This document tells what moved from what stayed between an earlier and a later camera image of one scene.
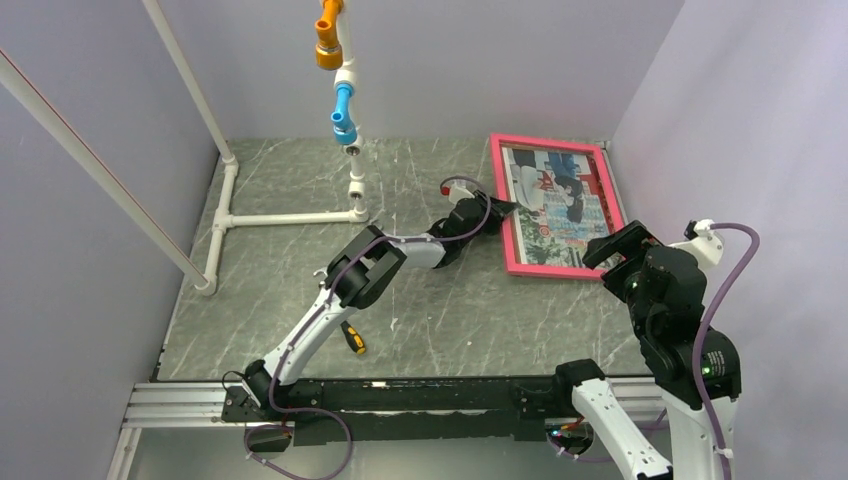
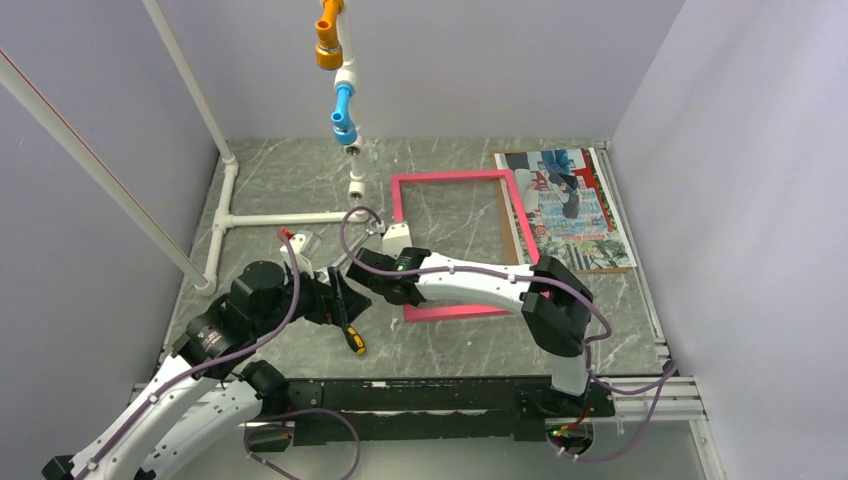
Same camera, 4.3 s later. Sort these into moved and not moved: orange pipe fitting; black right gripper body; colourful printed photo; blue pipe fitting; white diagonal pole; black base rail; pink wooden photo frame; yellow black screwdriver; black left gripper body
Moved: pink wooden photo frame; black right gripper body; black left gripper body
Not moved: orange pipe fitting; white diagonal pole; black base rail; blue pipe fitting; yellow black screwdriver; colourful printed photo
